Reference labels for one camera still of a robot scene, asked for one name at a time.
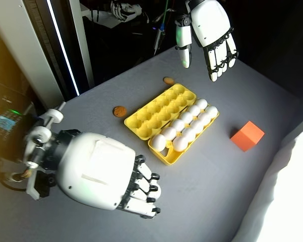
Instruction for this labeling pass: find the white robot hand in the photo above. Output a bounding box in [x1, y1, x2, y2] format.
[175, 0, 239, 82]
[55, 131, 162, 219]

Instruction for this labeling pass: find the spare white robot hand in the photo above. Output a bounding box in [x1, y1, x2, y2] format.
[110, 0, 143, 23]

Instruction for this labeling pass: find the yellow egg carton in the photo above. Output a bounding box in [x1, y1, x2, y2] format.
[123, 83, 220, 166]

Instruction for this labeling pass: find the grey rod with blue connector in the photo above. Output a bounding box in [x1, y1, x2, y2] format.
[153, 24, 166, 55]

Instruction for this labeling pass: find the white board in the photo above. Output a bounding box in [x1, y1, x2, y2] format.
[82, 9, 122, 30]

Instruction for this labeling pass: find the grey table cloth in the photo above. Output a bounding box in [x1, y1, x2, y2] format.
[0, 45, 303, 242]

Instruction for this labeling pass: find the orange cube block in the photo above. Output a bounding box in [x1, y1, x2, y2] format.
[230, 120, 265, 152]

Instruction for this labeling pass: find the white light strip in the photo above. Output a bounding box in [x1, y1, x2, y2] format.
[46, 0, 81, 96]

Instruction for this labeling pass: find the white cabinet panel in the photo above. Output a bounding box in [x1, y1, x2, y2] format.
[0, 0, 65, 103]

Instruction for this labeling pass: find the white fabric sheet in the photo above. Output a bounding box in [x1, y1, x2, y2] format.
[231, 120, 303, 242]

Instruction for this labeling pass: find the green cable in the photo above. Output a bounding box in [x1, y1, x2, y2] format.
[155, 0, 170, 32]

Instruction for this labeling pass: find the white upright post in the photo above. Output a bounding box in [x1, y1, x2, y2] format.
[69, 0, 95, 88]

